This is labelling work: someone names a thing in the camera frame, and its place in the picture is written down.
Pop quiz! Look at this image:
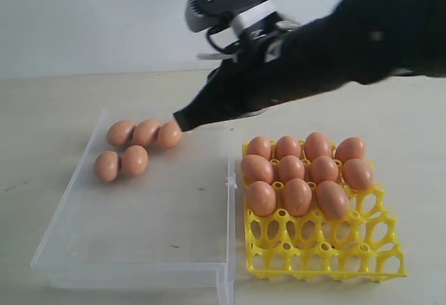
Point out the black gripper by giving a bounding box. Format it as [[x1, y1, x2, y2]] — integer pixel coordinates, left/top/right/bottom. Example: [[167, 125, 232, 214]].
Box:
[[173, 36, 335, 132]]

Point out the brown egg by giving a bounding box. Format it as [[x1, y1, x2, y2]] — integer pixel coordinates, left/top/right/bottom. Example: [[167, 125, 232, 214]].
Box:
[[275, 135, 301, 160], [246, 136, 272, 160], [277, 155, 305, 184], [282, 178, 312, 217], [121, 145, 148, 177], [157, 120, 183, 149], [245, 181, 277, 217], [93, 150, 121, 182], [304, 132, 332, 162], [310, 155, 339, 184], [131, 119, 161, 147], [342, 159, 374, 191], [334, 136, 366, 162], [315, 180, 349, 219], [106, 120, 136, 147], [240, 155, 275, 184]]

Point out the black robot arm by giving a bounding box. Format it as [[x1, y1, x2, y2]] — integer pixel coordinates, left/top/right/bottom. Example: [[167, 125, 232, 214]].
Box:
[[174, 0, 445, 132]]

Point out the yellow plastic egg tray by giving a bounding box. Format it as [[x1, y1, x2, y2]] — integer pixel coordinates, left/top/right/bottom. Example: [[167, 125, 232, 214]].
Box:
[[244, 182, 407, 281]]

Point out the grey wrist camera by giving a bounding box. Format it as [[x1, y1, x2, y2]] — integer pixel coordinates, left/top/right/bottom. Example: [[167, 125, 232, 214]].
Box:
[[185, 0, 276, 35]]

